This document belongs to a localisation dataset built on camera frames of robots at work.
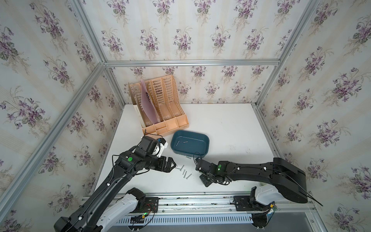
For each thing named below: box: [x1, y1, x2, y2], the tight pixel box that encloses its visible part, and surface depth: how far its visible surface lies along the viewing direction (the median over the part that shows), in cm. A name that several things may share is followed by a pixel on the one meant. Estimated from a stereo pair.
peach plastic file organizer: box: [128, 74, 190, 136], surface depth 104 cm
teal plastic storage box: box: [170, 130, 210, 159], surface depth 98 cm
